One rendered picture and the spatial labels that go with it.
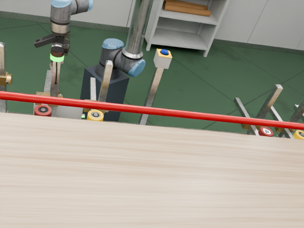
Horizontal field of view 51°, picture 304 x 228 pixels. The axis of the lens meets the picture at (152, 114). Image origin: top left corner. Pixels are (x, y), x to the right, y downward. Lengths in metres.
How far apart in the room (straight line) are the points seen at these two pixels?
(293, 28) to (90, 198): 4.96
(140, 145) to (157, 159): 0.11
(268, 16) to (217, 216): 4.30
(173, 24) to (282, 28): 1.86
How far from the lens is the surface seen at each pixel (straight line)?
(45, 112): 1.60
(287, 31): 5.76
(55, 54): 1.52
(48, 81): 1.87
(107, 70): 1.63
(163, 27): 4.69
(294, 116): 2.24
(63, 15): 1.55
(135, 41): 2.18
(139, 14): 2.10
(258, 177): 1.67
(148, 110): 0.33
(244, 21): 5.20
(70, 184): 1.32
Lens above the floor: 1.95
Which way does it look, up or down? 38 degrees down
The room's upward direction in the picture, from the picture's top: 19 degrees clockwise
